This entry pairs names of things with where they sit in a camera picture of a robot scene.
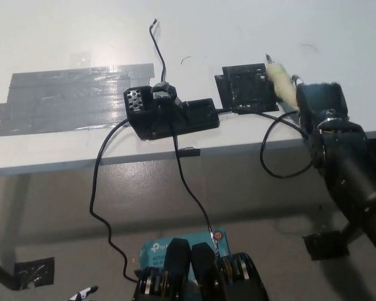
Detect cream tape-wrapped soldering gun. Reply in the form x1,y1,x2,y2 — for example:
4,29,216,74
264,53,302,112

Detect black soldering gun cable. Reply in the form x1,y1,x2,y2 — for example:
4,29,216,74
259,110,315,179

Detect black square ribbed fixture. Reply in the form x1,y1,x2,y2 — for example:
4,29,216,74
213,63,279,114

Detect teal tp-link box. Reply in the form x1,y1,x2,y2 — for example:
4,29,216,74
138,230,233,283

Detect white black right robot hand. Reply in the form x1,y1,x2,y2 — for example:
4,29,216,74
295,81,349,139

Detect long black wavy cable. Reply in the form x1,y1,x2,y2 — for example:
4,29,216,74
89,120,139,283

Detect black soldering gun base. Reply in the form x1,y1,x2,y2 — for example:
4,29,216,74
122,80,221,141

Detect black floor tape patch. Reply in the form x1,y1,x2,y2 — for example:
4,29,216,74
302,231,352,261
14,256,56,288

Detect grey duct tape patch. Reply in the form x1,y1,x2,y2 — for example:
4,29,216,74
0,63,155,137

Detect black cable with silver plug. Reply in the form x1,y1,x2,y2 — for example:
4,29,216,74
171,125,222,255

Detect black robot torso blocks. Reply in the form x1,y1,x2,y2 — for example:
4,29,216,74
132,238,269,301

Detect thin black upright wire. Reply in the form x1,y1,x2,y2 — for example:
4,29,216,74
149,19,167,83

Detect small black tape strip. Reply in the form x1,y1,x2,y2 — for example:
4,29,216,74
177,147,201,158

